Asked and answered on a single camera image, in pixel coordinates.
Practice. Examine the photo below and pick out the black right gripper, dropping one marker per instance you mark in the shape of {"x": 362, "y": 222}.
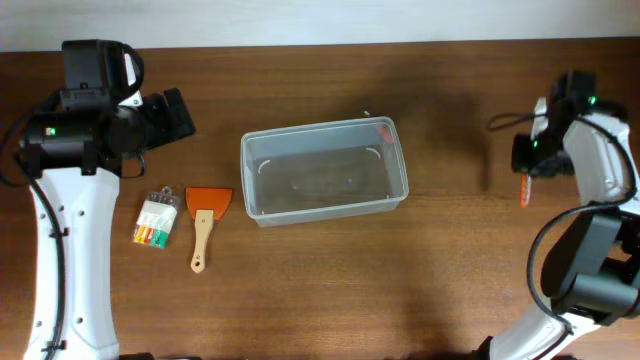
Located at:
{"x": 530, "y": 160}

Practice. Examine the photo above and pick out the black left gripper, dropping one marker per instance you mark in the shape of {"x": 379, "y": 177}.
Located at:
{"x": 167, "y": 116}

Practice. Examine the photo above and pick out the white wrist camera, left arm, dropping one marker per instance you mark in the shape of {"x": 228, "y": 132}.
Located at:
{"x": 133, "y": 77}

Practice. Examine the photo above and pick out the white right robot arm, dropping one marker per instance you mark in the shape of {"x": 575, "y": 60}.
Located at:
{"x": 583, "y": 265}

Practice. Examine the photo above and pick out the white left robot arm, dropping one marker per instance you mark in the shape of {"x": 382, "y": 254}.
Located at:
{"x": 71, "y": 151}

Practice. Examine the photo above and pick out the orange bit holder strip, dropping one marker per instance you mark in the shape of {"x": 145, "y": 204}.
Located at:
{"x": 525, "y": 190}

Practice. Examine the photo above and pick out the orange scraper with wooden handle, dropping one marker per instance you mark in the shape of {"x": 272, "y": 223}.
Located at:
{"x": 206, "y": 206}

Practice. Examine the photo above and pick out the clear plastic storage box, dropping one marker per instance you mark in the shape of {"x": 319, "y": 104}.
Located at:
{"x": 319, "y": 172}

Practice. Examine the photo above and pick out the white wrist camera, arm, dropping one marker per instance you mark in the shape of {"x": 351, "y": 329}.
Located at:
{"x": 133, "y": 77}
{"x": 540, "y": 120}

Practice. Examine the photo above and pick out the clear case of coloured bits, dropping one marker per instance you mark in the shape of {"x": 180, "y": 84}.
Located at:
{"x": 156, "y": 218}

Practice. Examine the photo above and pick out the red handled pliers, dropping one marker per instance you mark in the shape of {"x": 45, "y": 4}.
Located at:
{"x": 378, "y": 129}

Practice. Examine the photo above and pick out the white wrist camera, right arm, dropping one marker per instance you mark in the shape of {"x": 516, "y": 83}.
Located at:
{"x": 540, "y": 120}

